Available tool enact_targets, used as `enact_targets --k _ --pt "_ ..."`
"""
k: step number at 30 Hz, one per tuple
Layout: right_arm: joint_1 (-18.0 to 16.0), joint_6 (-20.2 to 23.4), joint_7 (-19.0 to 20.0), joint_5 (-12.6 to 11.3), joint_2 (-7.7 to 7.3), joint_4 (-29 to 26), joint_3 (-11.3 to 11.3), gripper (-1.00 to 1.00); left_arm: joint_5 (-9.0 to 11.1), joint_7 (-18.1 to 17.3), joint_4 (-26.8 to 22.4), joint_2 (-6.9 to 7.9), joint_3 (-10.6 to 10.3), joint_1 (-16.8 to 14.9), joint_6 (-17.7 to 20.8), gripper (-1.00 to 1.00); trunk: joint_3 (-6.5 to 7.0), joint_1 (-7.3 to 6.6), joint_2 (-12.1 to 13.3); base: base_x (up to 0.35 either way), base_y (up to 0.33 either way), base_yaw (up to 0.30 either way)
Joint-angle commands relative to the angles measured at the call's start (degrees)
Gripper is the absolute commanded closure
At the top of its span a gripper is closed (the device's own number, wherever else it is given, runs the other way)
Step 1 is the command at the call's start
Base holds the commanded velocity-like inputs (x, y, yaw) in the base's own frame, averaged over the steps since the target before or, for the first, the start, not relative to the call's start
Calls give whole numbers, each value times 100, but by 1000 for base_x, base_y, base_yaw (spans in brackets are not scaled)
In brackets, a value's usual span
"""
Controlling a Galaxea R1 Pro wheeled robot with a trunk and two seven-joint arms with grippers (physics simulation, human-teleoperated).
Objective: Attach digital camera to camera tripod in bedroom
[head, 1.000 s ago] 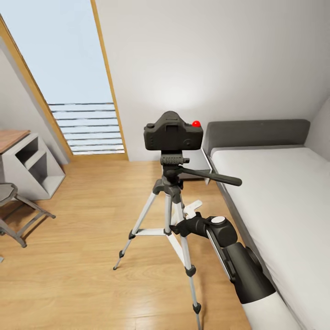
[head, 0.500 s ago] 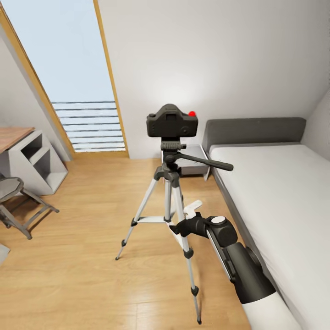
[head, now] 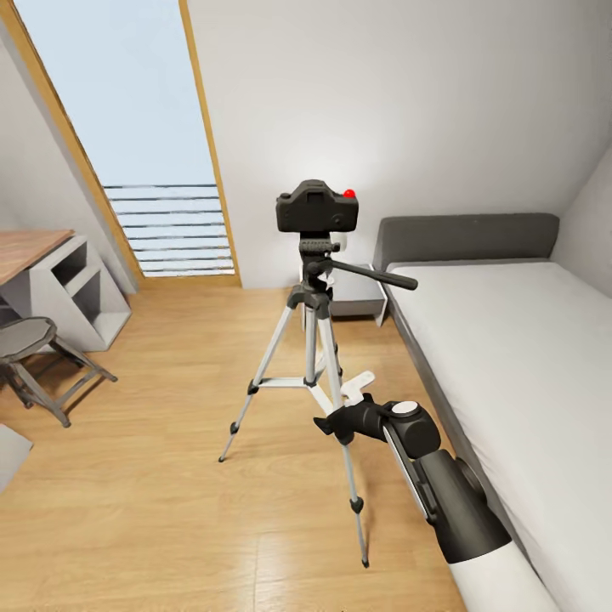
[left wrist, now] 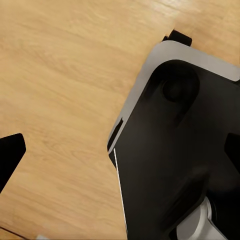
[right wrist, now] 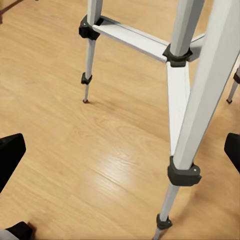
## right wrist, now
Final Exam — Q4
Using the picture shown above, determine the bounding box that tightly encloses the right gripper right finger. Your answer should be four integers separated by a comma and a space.
224, 133, 240, 173

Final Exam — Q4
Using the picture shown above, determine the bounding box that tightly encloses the camera tripod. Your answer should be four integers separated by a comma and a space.
78, 0, 240, 240

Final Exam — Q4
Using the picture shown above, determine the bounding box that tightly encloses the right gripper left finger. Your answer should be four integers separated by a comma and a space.
0, 133, 26, 193

